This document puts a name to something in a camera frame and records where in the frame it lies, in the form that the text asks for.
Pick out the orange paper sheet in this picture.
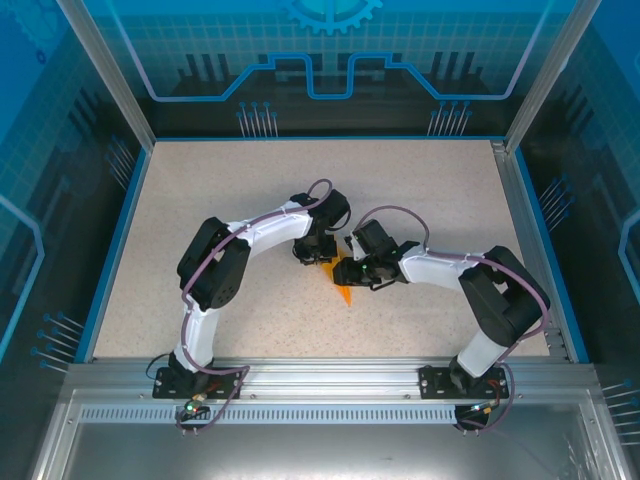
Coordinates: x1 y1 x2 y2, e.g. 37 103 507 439
317 239 357 307

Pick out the blue table edge trim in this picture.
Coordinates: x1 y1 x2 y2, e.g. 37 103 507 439
513 148 592 365
73 147 154 365

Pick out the small lit circuit board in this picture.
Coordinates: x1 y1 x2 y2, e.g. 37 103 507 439
182 394 210 420
467 399 502 420

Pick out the metal tray panel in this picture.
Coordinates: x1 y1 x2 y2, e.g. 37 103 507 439
27 389 634 480

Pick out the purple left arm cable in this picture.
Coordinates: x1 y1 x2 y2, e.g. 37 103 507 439
178 178 335 437

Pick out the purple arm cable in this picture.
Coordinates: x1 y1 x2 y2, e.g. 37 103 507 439
178 178 335 437
357 204 550 436

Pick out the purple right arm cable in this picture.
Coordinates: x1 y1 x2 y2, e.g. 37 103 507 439
357 204 550 436

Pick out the aluminium mounting rail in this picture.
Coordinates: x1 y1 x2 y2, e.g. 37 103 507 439
64 355 601 401

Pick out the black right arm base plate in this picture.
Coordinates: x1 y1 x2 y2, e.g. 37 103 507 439
418 363 511 400

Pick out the aluminium side rail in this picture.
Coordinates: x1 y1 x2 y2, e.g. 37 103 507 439
491 140 575 364

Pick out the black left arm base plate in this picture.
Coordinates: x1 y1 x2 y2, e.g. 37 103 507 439
152 364 246 400

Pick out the slotted cable duct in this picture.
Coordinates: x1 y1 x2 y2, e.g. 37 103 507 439
78 405 459 424

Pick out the aluminium frame post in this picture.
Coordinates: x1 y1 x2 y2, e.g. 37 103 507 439
54 0 157 151
503 0 605 154

